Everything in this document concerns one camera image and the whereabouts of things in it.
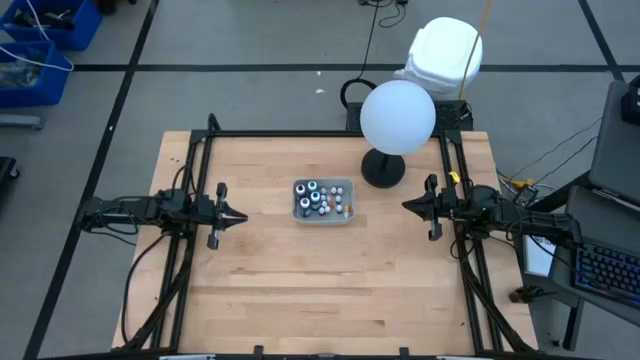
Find black desk device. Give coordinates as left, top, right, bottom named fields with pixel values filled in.
left=620, top=74, right=640, bottom=126

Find white plastic bucket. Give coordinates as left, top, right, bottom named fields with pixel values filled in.
left=393, top=16, right=485, bottom=101

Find yellow hanging cable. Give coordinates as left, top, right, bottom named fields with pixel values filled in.
left=458, top=0, right=495, bottom=101

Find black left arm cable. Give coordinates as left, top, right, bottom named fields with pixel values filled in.
left=82, top=164, right=201, bottom=247

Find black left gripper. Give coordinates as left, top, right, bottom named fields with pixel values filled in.
left=196, top=182, right=249, bottom=250

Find grey metal bar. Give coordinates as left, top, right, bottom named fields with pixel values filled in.
left=0, top=114, right=44, bottom=131

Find thin black floor cables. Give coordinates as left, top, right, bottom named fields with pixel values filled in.
left=497, top=117, right=604, bottom=187

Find white globe lamp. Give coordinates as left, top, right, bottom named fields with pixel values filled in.
left=359, top=79, right=437, bottom=190

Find brown and black clamp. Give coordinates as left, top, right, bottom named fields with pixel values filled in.
left=508, top=285, right=554, bottom=305

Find dark grey desk panel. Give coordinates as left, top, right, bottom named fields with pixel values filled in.
left=588, top=79, right=640, bottom=207

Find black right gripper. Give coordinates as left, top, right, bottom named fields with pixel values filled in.
left=401, top=173, right=464, bottom=242

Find black looped floor cable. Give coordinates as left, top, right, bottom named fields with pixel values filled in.
left=340, top=0, right=382, bottom=110

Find dark grey desk top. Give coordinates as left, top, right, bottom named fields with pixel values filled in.
left=548, top=185, right=640, bottom=329

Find blue storage bin with tools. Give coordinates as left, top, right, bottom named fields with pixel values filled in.
left=0, top=0, right=104, bottom=52

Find white printed paper sheet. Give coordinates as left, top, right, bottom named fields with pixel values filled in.
left=522, top=234, right=559, bottom=278

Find white cable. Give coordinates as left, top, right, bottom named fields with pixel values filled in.
left=0, top=0, right=75, bottom=73

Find thin black cable bundle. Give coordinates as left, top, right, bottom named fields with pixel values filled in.
left=357, top=0, right=410, bottom=29

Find black backlit keyboard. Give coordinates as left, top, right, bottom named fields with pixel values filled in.
left=573, top=243, right=640, bottom=310

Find long thick black cable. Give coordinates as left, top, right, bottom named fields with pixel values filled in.
left=120, top=232, right=170, bottom=346

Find grey plastic bin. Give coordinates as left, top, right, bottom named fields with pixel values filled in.
left=291, top=178, right=356, bottom=226

